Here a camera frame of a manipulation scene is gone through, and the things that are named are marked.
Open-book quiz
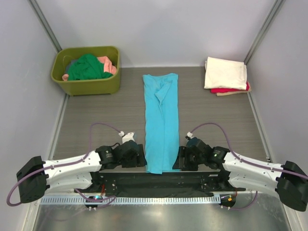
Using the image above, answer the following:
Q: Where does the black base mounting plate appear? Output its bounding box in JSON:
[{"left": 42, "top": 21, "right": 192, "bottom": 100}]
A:
[{"left": 87, "top": 171, "right": 245, "bottom": 198}]

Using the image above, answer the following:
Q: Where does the light blue t shirt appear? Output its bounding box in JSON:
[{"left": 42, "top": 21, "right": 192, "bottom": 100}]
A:
[{"left": 142, "top": 73, "right": 180, "bottom": 174}]

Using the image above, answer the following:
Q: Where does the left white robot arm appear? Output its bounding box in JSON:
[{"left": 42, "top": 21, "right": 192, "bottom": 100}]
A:
[{"left": 16, "top": 140, "right": 146, "bottom": 204}]

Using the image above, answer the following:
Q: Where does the right aluminium frame post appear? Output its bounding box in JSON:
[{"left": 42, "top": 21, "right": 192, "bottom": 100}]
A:
[{"left": 244, "top": 0, "right": 286, "bottom": 65}]

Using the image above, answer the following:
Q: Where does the white slotted cable duct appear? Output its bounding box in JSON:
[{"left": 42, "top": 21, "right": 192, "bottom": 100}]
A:
[{"left": 40, "top": 194, "right": 221, "bottom": 205}]

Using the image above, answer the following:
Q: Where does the folded tan t shirt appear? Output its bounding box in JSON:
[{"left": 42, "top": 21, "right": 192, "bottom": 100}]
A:
[{"left": 215, "top": 82, "right": 251, "bottom": 96}]

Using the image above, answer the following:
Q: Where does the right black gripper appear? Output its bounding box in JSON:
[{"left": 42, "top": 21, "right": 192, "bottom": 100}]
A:
[{"left": 173, "top": 146, "right": 205, "bottom": 171}]

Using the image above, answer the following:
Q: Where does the salmon pink t shirt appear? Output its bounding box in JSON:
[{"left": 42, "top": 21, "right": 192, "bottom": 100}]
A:
[{"left": 62, "top": 56, "right": 118, "bottom": 81}]

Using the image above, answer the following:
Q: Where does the folded red t shirt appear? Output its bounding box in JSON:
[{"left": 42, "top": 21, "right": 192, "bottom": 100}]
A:
[{"left": 210, "top": 88, "right": 239, "bottom": 94}]

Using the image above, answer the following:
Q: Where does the folded cream t shirt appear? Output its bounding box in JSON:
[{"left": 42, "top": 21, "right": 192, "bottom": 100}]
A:
[{"left": 204, "top": 57, "right": 247, "bottom": 90}]

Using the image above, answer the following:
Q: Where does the green t shirt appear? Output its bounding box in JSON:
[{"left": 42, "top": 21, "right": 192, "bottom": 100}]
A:
[{"left": 66, "top": 54, "right": 114, "bottom": 81}]

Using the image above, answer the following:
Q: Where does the olive green plastic bin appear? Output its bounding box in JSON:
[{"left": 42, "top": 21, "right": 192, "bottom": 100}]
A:
[{"left": 51, "top": 46, "right": 121, "bottom": 96}]

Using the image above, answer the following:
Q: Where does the aluminium frame post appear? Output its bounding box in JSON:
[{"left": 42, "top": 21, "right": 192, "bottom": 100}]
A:
[
  {"left": 244, "top": 0, "right": 286, "bottom": 65},
  {"left": 28, "top": 0, "right": 62, "bottom": 52}
]

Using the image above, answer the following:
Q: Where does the left aluminium frame post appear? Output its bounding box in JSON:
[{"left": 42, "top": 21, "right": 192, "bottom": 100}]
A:
[{"left": 28, "top": 0, "right": 62, "bottom": 52}]

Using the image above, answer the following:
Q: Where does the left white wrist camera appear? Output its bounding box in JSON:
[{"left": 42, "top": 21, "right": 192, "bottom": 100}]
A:
[{"left": 118, "top": 131, "right": 136, "bottom": 144}]

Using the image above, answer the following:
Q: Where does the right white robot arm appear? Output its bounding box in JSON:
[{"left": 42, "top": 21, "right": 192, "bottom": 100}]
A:
[{"left": 172, "top": 137, "right": 308, "bottom": 212}]

